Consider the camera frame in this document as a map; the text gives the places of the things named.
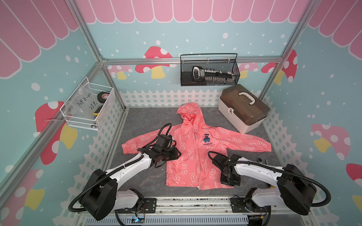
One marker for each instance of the pink hooded rain jacket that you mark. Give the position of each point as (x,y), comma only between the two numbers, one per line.
(194,139)

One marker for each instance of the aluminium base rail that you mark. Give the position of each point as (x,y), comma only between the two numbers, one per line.
(199,211)

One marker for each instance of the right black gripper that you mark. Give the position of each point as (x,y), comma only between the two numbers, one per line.
(234,182)

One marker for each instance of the clear plastic wall bin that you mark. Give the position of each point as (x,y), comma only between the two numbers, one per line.
(107,115)

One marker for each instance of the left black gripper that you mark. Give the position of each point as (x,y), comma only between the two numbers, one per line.
(175,155)

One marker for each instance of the black tape roll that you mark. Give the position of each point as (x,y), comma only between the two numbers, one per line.
(102,97)

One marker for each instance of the yellow black tool in bin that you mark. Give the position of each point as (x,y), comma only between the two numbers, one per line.
(96,113)

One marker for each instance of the beige toolbox with brown lid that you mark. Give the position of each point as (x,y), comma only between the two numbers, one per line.
(242,109)

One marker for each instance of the socket wrench set in basket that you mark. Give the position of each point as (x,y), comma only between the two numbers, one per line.
(207,75)

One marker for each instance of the clear labelled plastic bag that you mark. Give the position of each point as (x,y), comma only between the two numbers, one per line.
(83,103)

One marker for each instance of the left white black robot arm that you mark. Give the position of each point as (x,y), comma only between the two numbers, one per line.
(102,194)

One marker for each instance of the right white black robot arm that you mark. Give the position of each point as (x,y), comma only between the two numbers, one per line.
(290,187)

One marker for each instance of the black wire mesh wall basket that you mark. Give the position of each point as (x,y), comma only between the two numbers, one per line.
(216,69)

